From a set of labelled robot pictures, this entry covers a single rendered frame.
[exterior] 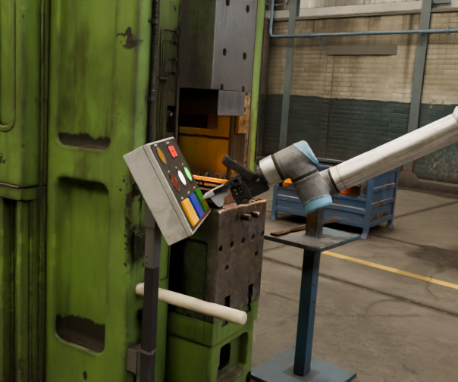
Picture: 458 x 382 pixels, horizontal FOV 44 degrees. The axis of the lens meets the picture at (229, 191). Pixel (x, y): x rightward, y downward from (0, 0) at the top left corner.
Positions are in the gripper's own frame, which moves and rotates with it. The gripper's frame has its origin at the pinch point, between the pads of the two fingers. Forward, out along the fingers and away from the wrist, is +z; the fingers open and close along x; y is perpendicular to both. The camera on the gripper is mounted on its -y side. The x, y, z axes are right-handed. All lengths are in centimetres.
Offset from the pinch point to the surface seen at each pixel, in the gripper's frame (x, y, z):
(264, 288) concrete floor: 214, 96, 38
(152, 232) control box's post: -11.5, 2.4, 17.6
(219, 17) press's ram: 33, -53, -27
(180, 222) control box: -27.0, 1.8, 3.7
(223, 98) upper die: 38.4, -27.3, -15.0
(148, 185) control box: -27.0, -11.3, 7.2
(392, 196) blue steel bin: 463, 129, -92
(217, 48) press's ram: 33, -44, -22
